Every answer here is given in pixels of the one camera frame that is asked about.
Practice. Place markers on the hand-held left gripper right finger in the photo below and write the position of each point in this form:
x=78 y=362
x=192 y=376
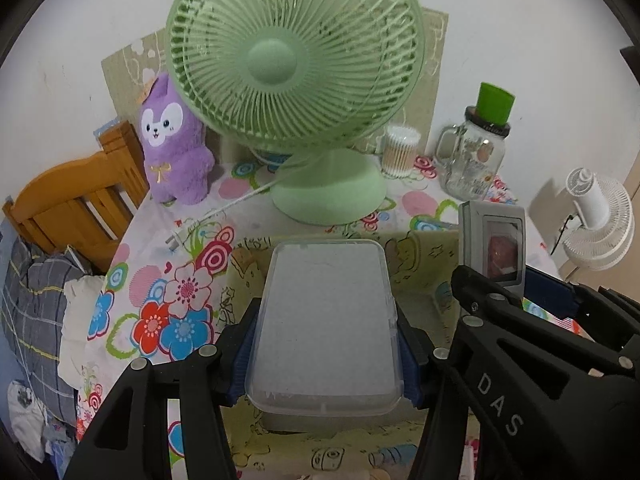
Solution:
x=410 y=360

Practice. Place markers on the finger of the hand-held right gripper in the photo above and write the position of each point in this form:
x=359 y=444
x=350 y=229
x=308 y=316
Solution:
x=550 y=295
x=480 y=295

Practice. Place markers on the small white fan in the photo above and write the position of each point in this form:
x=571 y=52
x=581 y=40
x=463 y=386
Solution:
x=600 y=225

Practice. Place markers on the grey plaid blanket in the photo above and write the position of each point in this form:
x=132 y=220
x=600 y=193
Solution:
x=35 y=300

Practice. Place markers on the clear plastic box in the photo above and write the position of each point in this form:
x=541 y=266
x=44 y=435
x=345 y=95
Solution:
x=325 y=320

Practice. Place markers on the floral tablecloth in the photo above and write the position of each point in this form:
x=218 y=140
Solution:
x=165 y=270

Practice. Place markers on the glass jar mug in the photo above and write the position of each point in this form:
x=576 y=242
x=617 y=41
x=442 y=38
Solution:
x=470 y=165

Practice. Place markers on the green plastic cup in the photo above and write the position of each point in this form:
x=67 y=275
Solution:
x=494 y=102

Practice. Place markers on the beige printed fabric storage box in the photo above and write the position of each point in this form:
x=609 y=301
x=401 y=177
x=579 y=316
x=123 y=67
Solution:
x=425 y=270

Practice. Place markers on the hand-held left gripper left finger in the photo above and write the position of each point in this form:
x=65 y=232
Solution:
x=240 y=360

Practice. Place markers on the green desk fan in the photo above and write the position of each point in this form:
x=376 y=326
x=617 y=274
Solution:
x=272 y=62

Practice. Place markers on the cotton swab container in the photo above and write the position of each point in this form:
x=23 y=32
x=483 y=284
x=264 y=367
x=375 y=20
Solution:
x=400 y=155

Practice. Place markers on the small grey rectangular device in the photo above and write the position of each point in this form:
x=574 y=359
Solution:
x=472 y=240

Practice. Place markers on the white patterned cloth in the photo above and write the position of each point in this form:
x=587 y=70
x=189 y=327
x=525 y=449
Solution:
x=25 y=410

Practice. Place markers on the wooden chair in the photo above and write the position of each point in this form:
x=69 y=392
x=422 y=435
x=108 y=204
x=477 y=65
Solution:
x=65 y=180

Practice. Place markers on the beige printed fabric panel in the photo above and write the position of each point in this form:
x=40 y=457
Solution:
x=435 y=50

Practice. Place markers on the purple plush toy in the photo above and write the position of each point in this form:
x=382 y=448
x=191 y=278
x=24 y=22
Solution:
x=175 y=160

